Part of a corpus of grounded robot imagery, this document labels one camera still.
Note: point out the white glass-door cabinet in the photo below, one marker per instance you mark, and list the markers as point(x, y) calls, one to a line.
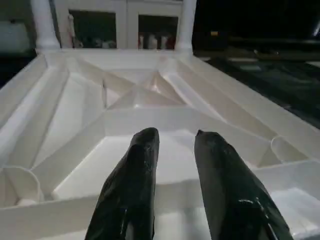
point(125, 20)

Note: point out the white plastic table top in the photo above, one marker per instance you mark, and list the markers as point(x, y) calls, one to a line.
point(150, 115)

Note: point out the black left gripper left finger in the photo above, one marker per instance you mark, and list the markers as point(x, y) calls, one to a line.
point(127, 195)

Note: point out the black plastic mat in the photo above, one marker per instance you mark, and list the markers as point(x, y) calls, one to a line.
point(280, 85)

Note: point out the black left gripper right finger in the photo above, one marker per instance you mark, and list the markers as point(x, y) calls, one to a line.
point(235, 195)

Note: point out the black low cabinet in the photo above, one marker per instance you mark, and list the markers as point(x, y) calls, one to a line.
point(250, 25)

